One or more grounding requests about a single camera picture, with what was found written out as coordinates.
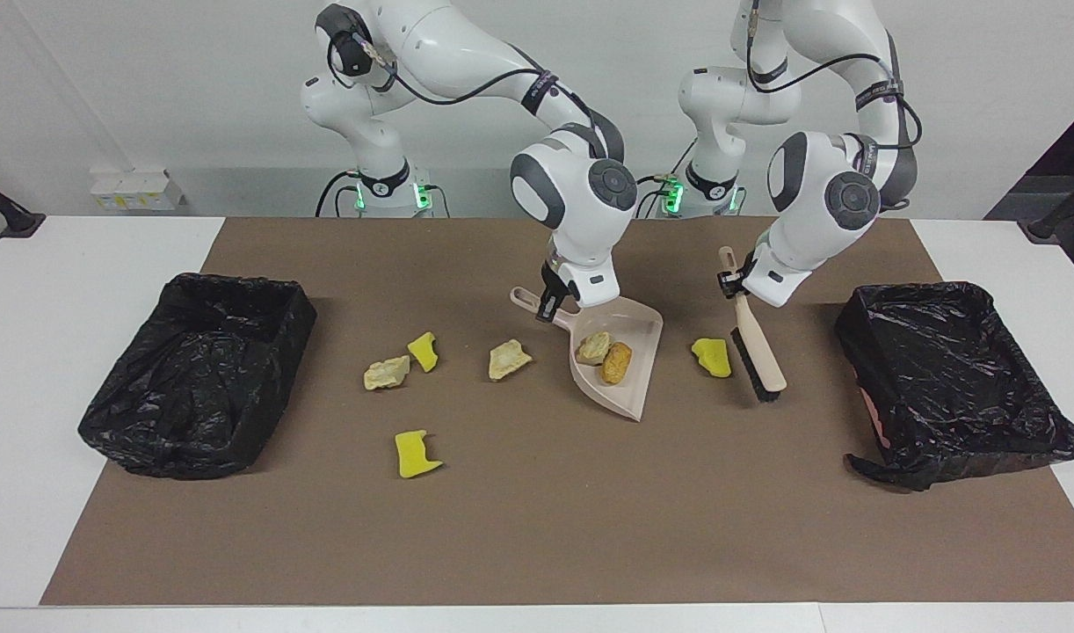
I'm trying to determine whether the yellow sponge wedge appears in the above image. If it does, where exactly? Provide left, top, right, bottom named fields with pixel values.
left=691, top=338, right=733, bottom=379

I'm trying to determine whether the beige hand brush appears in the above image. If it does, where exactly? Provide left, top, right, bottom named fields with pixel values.
left=718, top=246, right=788, bottom=404

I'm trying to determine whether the orange-brown sponge chunk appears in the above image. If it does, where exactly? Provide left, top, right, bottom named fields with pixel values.
left=600, top=341, right=633, bottom=386

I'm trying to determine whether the beige plastic dustpan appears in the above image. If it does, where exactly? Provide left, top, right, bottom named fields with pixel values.
left=510, top=286, right=664, bottom=423

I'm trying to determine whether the small yellow sponge piece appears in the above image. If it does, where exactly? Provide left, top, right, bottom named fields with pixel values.
left=407, top=331, right=439, bottom=374

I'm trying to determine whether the notched yellow sponge piece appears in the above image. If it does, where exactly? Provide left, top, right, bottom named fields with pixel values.
left=395, top=429, right=444, bottom=479

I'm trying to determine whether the black bag lined pink bin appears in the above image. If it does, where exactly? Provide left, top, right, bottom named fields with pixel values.
left=834, top=281, right=1074, bottom=491

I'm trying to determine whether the brown table mat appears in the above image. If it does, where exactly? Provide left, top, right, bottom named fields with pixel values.
left=40, top=217, right=1074, bottom=608

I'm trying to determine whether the dark background equipment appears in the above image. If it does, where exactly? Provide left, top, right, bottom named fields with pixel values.
left=983, top=95, right=1074, bottom=295

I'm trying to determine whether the white power strip box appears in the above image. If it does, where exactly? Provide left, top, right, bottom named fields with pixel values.
left=91, top=170, right=186, bottom=212

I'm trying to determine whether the black left base cable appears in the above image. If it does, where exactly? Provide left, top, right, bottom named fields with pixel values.
left=634, top=136, right=683, bottom=218

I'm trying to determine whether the black base cable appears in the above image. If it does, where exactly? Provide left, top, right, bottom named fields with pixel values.
left=316, top=170, right=450, bottom=218
left=634, top=136, right=683, bottom=218

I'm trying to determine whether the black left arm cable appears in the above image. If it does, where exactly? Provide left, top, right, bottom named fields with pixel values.
left=746, top=0, right=923, bottom=177

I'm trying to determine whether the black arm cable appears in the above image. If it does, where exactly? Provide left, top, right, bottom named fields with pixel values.
left=326, top=9, right=626, bottom=168
left=746, top=0, right=923, bottom=177

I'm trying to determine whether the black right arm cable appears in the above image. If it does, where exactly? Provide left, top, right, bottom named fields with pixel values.
left=326, top=9, right=626, bottom=168

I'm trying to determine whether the black right base cable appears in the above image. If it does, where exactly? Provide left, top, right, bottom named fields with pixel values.
left=316, top=170, right=450, bottom=218

